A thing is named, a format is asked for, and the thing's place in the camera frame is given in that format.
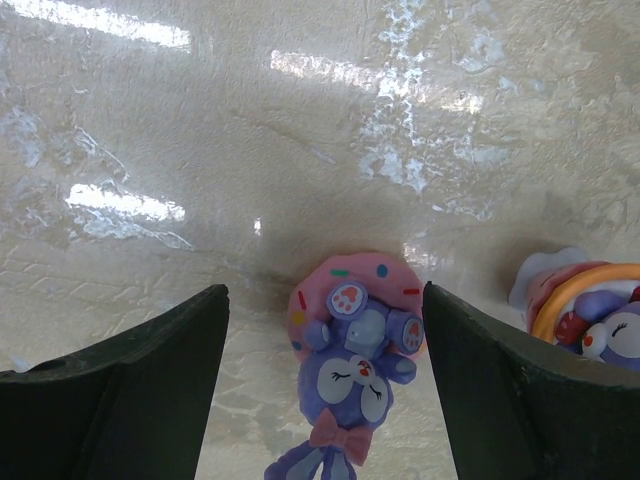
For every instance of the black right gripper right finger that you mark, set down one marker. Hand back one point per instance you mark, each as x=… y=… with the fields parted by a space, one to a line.
x=516 y=407

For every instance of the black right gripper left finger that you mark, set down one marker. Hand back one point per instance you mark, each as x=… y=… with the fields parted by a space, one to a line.
x=133 y=406

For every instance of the purple bunny in orange cup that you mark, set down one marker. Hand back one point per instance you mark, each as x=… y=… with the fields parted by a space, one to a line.
x=590 y=308

